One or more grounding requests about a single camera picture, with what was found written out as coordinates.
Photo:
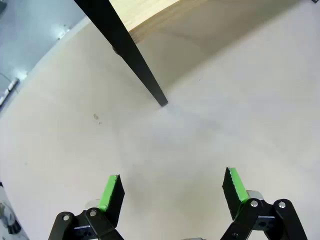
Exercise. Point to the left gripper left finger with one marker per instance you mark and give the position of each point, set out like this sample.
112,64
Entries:
111,200

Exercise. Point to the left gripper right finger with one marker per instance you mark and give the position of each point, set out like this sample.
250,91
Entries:
233,197

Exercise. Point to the white equipment with black knob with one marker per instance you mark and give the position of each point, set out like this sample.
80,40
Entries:
8,220

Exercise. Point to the wooden shelf with black frame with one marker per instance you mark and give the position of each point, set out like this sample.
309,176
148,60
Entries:
120,37

